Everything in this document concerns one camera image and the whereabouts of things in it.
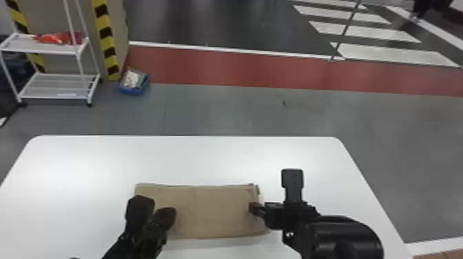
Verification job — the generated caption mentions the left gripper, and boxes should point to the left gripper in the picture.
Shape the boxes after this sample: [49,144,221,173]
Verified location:
[101,195,177,259]

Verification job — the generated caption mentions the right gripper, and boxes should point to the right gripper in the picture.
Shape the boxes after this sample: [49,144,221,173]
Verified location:
[249,200,321,233]

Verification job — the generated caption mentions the beige towel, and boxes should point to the beige towel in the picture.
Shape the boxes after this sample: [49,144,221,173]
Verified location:
[134,182,271,240]

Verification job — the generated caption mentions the blue basket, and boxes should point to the blue basket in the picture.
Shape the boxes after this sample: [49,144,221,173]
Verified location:
[116,68,152,96]

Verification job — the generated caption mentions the yellow black striped pillar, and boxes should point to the yellow black striped pillar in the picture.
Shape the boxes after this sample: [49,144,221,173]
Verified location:
[5,0,130,83]

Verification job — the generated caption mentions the red snack packet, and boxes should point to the red snack packet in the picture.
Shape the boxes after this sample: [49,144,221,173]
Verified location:
[34,31,85,45]

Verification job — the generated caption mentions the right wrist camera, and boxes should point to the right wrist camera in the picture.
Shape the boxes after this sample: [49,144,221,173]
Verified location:
[281,168,305,203]

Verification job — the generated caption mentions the white wire rack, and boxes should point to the white wire rack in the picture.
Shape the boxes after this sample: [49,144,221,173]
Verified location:
[0,0,101,108]

